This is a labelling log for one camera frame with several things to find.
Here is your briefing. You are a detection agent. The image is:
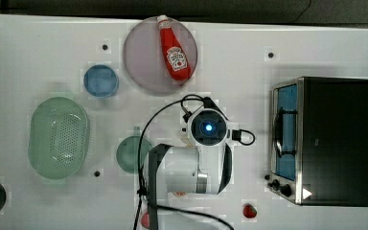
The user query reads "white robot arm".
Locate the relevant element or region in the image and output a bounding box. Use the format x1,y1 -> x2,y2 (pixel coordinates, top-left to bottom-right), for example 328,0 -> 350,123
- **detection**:
138,95 -> 242,230

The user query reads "black steel toaster oven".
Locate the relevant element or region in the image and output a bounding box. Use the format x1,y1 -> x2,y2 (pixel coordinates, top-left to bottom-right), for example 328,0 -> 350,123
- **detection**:
265,77 -> 368,207

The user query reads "red plush ketchup bottle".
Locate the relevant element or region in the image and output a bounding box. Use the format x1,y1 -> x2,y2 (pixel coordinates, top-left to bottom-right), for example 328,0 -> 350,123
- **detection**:
157,15 -> 192,81

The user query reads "teal green cup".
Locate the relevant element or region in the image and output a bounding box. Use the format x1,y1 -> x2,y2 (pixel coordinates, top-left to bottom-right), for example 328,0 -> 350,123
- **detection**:
116,126 -> 152,173

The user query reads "pink round plate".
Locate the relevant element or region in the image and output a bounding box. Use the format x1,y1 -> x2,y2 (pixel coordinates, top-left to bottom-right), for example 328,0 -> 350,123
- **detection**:
123,16 -> 198,95

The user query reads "blue small bowl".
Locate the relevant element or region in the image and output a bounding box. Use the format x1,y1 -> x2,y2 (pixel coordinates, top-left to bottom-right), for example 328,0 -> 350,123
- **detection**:
83,65 -> 119,98

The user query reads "pink plush raspberry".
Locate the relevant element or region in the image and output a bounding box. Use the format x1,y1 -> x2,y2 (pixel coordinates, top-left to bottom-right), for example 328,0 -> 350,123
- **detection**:
140,212 -> 150,229

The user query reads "red plush strawberry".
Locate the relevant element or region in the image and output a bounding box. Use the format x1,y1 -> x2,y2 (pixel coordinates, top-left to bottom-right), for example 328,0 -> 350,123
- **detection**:
242,204 -> 257,219

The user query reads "green perforated colander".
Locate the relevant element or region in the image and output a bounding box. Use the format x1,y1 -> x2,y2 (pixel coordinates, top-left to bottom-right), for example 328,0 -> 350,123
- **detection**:
28,97 -> 90,179

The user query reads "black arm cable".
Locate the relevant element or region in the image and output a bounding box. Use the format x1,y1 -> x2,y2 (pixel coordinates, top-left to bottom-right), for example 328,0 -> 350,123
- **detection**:
132,94 -> 257,230

